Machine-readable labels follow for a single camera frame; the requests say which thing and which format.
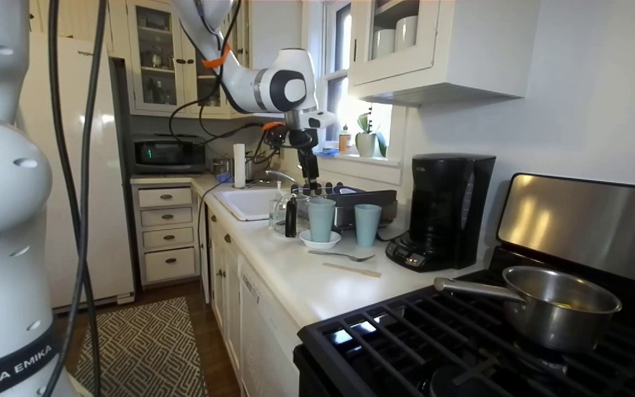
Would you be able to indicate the clear soap bottle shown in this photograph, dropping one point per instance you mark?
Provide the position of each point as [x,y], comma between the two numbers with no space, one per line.
[274,212]

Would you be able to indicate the wall cabinet door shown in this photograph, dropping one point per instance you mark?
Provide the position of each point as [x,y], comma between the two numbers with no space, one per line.
[361,33]

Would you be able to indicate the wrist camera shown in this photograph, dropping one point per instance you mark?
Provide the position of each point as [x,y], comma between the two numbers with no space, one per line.
[276,137]

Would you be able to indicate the drawer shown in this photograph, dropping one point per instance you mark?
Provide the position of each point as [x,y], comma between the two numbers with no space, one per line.
[165,197]
[166,216]
[168,237]
[170,264]

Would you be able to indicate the metal tap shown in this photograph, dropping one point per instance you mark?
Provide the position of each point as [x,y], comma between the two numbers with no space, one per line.
[281,175]

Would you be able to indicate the teal cup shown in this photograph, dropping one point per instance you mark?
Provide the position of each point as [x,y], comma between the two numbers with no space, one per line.
[367,223]

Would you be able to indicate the blue dish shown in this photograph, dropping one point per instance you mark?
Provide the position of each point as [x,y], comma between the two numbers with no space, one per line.
[346,190]

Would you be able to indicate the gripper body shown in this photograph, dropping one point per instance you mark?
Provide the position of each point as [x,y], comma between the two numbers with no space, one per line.
[303,140]

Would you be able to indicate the white refrigerator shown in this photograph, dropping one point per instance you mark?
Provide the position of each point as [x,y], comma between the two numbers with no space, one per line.
[102,220]

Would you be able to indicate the glass carafe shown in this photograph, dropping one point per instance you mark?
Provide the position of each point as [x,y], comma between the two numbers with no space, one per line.
[302,218]

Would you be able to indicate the glass front cabinet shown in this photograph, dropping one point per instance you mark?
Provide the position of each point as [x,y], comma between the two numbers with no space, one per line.
[155,60]

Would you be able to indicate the stack of teal cups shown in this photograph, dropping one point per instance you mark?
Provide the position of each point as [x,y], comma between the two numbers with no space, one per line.
[321,218]

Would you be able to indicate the potted plant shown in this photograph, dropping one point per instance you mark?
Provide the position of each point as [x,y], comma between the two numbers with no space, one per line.
[366,142]

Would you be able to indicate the wooden stir stick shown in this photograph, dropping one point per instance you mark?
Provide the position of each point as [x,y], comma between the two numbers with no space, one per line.
[351,269]

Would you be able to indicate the black bottle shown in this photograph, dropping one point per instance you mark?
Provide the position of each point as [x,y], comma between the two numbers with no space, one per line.
[291,218]

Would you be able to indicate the black toaster oven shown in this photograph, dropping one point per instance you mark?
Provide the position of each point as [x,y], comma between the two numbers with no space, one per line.
[168,154]

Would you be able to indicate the dark dish rack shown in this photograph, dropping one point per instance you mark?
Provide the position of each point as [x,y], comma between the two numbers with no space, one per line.
[364,199]

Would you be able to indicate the steel saucepan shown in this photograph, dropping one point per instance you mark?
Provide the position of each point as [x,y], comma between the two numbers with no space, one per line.
[554,320]

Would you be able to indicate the window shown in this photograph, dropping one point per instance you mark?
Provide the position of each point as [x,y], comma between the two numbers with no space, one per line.
[342,82]

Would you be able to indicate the black stove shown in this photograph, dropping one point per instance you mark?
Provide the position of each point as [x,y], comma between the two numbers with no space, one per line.
[571,231]

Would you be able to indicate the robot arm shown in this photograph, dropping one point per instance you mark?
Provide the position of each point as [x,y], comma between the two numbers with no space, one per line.
[3,182]

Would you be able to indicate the stove burner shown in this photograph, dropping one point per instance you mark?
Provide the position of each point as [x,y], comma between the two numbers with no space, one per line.
[461,380]

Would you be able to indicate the black coffee maker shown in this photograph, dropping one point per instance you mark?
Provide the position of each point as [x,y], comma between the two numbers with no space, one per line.
[444,204]

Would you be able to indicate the patterned rug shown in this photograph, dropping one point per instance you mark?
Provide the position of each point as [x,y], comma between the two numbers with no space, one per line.
[141,353]

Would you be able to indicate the orange bottle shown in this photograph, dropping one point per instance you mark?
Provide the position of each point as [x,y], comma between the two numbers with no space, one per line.
[344,140]

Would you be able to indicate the paper towel roll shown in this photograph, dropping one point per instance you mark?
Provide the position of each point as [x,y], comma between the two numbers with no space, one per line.
[239,165]

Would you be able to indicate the row of white canisters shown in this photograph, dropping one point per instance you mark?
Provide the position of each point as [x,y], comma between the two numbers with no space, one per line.
[400,36]

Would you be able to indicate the white bowl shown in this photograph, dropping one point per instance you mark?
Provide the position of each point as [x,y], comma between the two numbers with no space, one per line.
[320,243]

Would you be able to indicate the metal spoon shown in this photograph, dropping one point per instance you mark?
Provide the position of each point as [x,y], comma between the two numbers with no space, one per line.
[345,255]

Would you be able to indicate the white wall cabinet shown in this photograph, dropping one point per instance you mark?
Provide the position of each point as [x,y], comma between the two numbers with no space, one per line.
[477,49]

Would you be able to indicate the blue sponge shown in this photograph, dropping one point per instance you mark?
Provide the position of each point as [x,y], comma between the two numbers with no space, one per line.
[224,177]

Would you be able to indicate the white sink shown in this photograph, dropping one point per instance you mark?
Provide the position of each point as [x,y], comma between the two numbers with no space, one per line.
[248,204]

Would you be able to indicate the metal pot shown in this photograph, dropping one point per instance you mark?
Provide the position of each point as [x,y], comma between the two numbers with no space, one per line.
[221,165]

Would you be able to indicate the base cabinet door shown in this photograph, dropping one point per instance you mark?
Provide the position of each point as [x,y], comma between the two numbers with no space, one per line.
[219,275]

